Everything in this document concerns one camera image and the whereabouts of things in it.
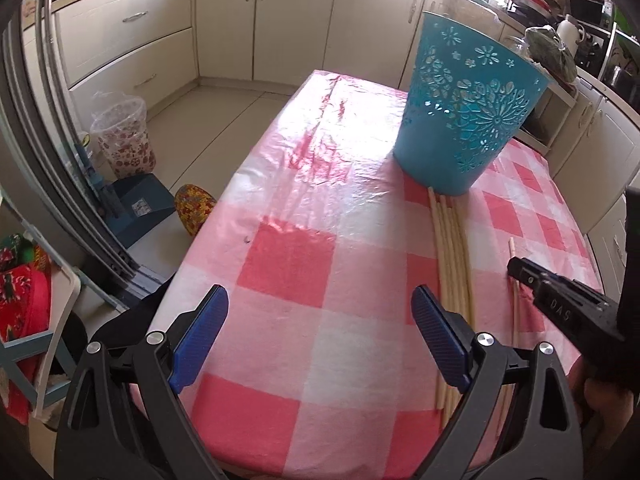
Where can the cream drawer cabinet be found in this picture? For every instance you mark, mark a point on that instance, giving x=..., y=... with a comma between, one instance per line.
x=125, y=40

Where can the person's right hand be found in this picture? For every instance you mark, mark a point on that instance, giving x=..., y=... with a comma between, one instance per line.
x=605, y=405

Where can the cream side cabinet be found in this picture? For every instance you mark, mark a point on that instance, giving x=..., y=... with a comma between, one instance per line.
x=605, y=160

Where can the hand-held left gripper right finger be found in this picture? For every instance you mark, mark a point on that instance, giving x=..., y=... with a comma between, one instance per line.
x=440, y=330

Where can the white shelf rack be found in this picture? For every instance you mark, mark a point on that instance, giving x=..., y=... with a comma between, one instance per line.
x=582, y=110

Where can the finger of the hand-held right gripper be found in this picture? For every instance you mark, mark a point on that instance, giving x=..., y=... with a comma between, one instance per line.
x=560, y=305

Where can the red floral cloth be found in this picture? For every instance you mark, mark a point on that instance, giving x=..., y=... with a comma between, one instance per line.
x=22, y=320

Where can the grey refrigerator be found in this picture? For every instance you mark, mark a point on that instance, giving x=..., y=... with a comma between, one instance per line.
x=45, y=160

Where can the floral bin with plastic bag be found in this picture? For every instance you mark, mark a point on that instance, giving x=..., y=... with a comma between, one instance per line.
x=127, y=145

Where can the cream cabinet doors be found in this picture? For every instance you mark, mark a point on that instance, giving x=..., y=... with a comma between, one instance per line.
x=290, y=25

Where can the white kettle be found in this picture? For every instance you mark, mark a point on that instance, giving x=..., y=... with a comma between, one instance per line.
x=569, y=32

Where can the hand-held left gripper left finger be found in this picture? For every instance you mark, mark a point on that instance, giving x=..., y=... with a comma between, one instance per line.
x=200, y=330

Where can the floral slipper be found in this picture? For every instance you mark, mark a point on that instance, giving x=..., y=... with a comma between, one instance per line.
x=194, y=207

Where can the blue dustpan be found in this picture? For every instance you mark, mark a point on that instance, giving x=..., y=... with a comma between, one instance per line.
x=142, y=205

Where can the blue perforated plastic basket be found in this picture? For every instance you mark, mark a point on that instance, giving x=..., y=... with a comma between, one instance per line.
x=450, y=125

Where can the pink checked tablecloth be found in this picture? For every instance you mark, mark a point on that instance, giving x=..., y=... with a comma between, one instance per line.
x=320, y=270

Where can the dark green bag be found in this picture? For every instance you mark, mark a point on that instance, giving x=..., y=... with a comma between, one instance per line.
x=550, y=50

